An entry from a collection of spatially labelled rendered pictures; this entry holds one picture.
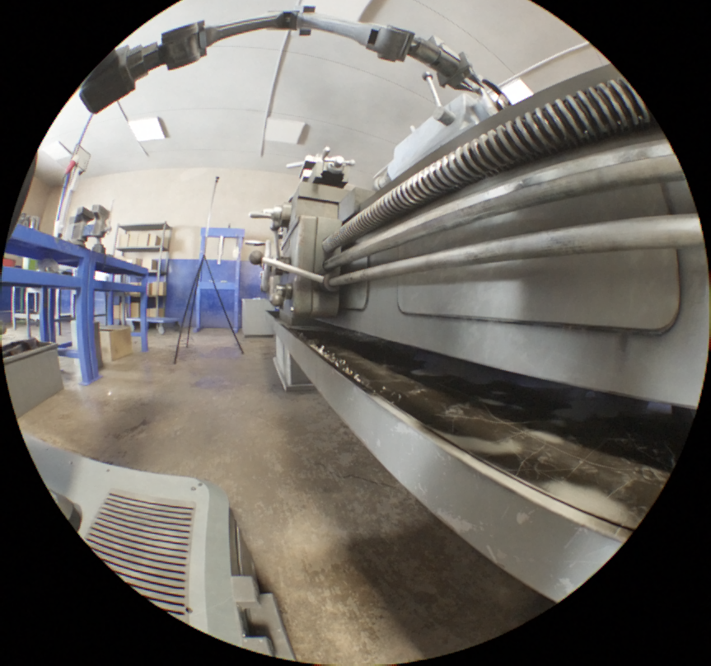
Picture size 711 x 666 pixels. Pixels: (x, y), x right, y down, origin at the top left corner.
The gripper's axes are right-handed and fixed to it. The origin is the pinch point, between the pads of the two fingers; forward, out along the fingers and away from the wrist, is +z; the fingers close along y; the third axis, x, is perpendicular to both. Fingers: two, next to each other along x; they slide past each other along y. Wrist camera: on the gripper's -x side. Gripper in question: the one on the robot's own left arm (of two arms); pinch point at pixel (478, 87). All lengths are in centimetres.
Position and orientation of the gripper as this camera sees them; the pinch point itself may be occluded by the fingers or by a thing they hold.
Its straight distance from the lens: 70.7
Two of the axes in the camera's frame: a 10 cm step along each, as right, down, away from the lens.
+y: -4.1, -0.4, 9.1
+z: 9.1, 0.2, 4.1
